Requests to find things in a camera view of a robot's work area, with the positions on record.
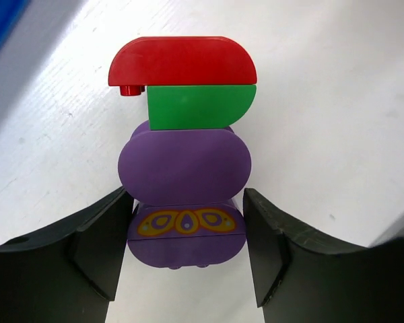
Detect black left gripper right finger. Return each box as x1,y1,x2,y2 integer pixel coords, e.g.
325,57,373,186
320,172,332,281
243,188,404,322

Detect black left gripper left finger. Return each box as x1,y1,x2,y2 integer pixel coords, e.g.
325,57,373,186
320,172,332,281
0,188,133,322

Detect aluminium frame rail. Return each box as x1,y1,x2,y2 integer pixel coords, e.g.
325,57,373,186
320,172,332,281
370,212,404,247

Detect purple round lego piece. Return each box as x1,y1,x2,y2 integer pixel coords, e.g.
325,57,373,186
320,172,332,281
118,122,251,269

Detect red green curved lego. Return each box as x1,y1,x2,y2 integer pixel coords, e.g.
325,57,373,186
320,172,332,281
108,36,257,130

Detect blue plastic sorting tray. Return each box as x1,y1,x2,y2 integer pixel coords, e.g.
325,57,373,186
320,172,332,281
0,0,30,50

